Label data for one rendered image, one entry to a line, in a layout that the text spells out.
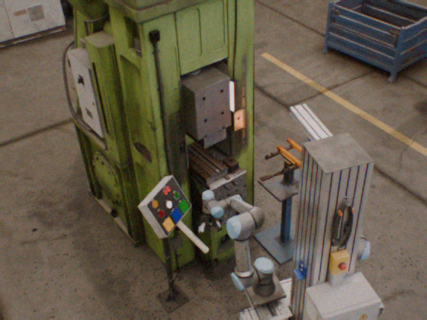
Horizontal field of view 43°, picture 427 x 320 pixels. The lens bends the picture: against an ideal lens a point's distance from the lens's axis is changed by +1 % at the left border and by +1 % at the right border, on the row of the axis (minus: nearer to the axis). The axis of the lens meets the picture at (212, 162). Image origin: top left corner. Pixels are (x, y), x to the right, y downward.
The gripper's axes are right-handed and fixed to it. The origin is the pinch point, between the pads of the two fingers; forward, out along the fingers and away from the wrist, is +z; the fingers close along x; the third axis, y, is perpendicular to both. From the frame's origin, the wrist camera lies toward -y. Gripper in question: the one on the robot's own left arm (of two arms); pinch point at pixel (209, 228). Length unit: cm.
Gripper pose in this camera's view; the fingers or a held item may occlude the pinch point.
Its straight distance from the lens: 372.9
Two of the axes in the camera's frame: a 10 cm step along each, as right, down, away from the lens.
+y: 3.1, 5.9, -7.5
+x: 9.5, -2.3, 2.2
